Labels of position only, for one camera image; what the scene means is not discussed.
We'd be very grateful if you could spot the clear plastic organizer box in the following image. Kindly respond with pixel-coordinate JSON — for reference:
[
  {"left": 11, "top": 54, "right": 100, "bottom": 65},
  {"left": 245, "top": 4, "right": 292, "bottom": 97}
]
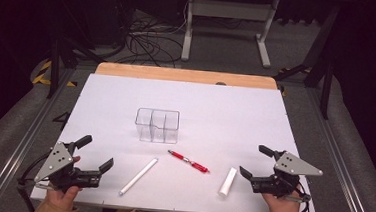
[{"left": 133, "top": 106, "right": 181, "bottom": 145}]

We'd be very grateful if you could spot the tangle of black cables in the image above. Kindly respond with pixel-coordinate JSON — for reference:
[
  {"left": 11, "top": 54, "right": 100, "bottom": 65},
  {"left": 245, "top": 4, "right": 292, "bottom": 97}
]
[{"left": 112, "top": 7, "right": 191, "bottom": 70}]

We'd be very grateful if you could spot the white board sheet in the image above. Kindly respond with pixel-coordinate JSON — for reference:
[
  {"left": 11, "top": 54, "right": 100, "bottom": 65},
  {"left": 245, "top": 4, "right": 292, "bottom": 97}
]
[{"left": 29, "top": 70, "right": 327, "bottom": 212}]

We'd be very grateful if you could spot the person's left hand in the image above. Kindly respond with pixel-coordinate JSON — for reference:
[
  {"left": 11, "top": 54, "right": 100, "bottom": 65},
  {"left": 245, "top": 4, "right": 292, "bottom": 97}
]
[{"left": 43, "top": 183, "right": 84, "bottom": 212}]

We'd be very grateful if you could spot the wooden table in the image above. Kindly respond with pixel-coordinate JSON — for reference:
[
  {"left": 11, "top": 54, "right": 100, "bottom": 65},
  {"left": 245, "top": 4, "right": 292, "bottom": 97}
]
[{"left": 95, "top": 61, "right": 279, "bottom": 91}]

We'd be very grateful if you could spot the yellow black hazard tape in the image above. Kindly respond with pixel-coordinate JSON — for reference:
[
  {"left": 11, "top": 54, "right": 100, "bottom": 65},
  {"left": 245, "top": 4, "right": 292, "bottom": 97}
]
[{"left": 31, "top": 58, "right": 80, "bottom": 88}]

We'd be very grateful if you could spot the left hand-held gripper cable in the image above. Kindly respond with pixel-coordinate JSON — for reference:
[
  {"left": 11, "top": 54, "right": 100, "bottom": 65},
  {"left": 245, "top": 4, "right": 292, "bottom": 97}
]
[{"left": 14, "top": 148, "right": 54, "bottom": 212}]

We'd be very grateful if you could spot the white cable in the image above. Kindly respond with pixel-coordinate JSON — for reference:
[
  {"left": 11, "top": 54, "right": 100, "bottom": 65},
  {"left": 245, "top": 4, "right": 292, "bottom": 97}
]
[{"left": 167, "top": 0, "right": 190, "bottom": 37}]

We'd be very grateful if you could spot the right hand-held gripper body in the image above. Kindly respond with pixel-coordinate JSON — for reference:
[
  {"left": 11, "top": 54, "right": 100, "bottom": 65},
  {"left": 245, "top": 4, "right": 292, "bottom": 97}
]
[{"left": 249, "top": 148, "right": 326, "bottom": 202}]

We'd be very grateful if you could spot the red pen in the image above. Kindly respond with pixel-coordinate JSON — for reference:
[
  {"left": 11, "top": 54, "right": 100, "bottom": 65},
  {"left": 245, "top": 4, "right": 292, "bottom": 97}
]
[{"left": 165, "top": 149, "right": 212, "bottom": 175}]

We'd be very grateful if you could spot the hand-held gripper cable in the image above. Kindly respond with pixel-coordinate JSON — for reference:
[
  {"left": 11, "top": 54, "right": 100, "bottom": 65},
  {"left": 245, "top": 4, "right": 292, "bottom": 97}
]
[
  {"left": 297, "top": 183, "right": 314, "bottom": 212},
  {"left": 14, "top": 148, "right": 54, "bottom": 212}
]

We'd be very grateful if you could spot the short white tube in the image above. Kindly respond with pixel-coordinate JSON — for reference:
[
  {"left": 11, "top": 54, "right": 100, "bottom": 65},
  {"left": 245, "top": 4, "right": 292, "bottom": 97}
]
[{"left": 218, "top": 165, "right": 239, "bottom": 199}]

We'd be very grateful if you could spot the grey floor rail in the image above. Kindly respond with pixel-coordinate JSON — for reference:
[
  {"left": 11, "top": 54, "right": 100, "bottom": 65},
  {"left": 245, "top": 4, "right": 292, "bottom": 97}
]
[
  {"left": 297, "top": 87, "right": 376, "bottom": 212},
  {"left": 0, "top": 62, "right": 76, "bottom": 212}
]

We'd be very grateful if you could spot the long white pen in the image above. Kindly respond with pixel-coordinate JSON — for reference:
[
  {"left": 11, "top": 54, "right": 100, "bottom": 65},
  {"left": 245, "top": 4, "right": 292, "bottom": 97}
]
[{"left": 118, "top": 154, "right": 159, "bottom": 199}]

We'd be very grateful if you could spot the black metal stand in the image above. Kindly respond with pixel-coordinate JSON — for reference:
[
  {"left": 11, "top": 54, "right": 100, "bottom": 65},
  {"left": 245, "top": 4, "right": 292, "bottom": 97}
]
[
  {"left": 270, "top": 1, "right": 339, "bottom": 120},
  {"left": 45, "top": 25, "right": 109, "bottom": 103}
]

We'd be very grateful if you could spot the dark computer case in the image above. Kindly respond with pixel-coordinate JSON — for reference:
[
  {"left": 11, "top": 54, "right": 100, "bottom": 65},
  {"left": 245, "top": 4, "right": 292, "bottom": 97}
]
[{"left": 79, "top": 0, "right": 131, "bottom": 50}]

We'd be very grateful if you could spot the right hand-held gripper cable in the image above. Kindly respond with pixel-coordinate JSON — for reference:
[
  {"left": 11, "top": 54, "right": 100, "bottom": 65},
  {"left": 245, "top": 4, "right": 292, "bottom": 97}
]
[{"left": 297, "top": 183, "right": 314, "bottom": 212}]

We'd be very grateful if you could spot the person's right hand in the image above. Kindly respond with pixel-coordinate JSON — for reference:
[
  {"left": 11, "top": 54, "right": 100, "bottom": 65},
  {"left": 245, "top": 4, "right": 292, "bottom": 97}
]
[{"left": 261, "top": 187, "right": 304, "bottom": 212}]

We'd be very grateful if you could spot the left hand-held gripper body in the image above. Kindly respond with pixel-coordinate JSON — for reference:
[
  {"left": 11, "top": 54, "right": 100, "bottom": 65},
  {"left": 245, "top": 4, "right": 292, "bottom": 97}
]
[{"left": 33, "top": 139, "right": 105, "bottom": 194}]

